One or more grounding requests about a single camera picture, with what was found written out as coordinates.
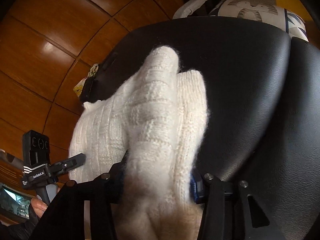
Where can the white slipper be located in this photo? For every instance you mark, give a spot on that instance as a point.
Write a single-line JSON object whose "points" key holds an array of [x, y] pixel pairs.
{"points": [[188, 8]]}

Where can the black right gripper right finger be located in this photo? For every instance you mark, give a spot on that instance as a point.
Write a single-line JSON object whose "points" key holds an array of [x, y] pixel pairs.
{"points": [[196, 187]]}

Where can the white knitted sweater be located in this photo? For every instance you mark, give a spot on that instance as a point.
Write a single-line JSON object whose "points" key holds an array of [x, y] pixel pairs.
{"points": [[157, 118]]}

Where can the operator left hand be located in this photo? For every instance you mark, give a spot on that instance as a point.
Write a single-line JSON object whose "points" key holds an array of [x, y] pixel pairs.
{"points": [[36, 210]]}

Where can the blue triangle pattern pillow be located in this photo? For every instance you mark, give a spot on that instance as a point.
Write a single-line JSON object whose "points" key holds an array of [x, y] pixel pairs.
{"points": [[281, 18]]}

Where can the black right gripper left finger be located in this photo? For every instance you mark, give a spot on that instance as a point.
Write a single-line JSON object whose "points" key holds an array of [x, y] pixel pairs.
{"points": [[118, 169]]}

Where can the yellow patterned bag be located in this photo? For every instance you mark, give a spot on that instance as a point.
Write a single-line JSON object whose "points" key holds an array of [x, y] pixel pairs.
{"points": [[84, 86]]}

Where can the smartphone screen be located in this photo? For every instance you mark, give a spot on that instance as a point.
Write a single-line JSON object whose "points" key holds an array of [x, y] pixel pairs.
{"points": [[14, 204]]}

